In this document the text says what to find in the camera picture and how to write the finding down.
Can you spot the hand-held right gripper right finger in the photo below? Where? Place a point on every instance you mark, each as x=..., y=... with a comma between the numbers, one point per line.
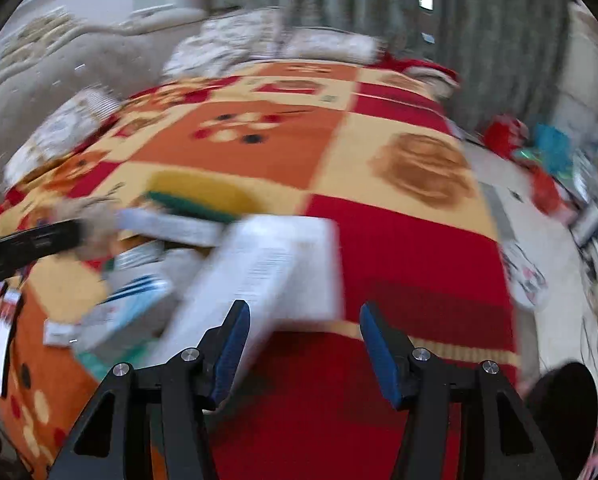
x=379, y=355

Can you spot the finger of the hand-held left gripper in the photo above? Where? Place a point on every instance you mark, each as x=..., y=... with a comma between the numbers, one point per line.
x=29, y=250

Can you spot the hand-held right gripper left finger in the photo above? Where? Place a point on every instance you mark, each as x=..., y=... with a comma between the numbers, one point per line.
x=231, y=355

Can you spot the white printed box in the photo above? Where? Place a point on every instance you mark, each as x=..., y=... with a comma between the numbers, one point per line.
x=274, y=270

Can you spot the white blue striped medicine box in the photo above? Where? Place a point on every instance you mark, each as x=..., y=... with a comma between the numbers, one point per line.
x=129, y=305

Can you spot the black trash bin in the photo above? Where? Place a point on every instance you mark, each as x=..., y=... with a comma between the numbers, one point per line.
x=564, y=410

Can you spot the small white box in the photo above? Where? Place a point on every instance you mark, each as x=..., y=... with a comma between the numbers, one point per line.
x=61, y=334

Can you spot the smartphone with lit screen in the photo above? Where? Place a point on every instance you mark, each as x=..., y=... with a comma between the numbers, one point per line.
x=6, y=340

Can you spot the red orange printed blanket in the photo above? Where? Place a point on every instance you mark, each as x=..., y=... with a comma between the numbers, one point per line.
x=369, y=260

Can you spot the striped beige pillow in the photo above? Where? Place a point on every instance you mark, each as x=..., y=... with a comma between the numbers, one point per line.
x=59, y=127

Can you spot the long white box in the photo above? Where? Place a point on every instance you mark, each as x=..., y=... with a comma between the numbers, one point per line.
x=174, y=227

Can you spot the yellow green sponge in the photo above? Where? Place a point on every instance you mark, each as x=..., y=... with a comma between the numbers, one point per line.
x=204, y=195

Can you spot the beige upholstered headboard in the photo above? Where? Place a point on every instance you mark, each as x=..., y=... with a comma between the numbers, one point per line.
x=44, y=70

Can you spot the red plastic bag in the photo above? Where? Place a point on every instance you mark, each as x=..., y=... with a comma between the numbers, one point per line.
x=545, y=190

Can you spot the red paper bag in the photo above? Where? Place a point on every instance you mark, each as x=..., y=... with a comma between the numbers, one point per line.
x=504, y=135

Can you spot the teal paper bag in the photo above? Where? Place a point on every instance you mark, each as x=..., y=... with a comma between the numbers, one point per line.
x=553, y=146

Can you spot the floral fringed pillow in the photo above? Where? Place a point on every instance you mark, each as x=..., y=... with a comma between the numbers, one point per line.
x=229, y=42

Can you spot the beige patterned pillow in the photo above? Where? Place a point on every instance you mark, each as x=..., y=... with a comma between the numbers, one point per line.
x=329, y=45

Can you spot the green patterned curtains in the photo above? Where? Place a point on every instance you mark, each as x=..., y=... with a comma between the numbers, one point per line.
x=479, y=25

